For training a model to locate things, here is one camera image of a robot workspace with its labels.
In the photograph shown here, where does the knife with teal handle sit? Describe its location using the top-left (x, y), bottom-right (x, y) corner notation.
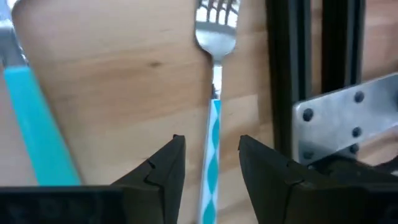
top-left (0, 0), bottom-right (82, 187)

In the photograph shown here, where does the silver metal corner bracket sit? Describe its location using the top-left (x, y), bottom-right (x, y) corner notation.
top-left (292, 72), bottom-right (398, 166)

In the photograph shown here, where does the fork teal white patterned handle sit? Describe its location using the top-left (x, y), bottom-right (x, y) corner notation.
top-left (194, 0), bottom-right (241, 224)

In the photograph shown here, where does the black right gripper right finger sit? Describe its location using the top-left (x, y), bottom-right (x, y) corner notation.
top-left (238, 134), bottom-right (398, 224)

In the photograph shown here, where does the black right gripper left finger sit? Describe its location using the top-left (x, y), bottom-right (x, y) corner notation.
top-left (0, 134), bottom-right (187, 224)

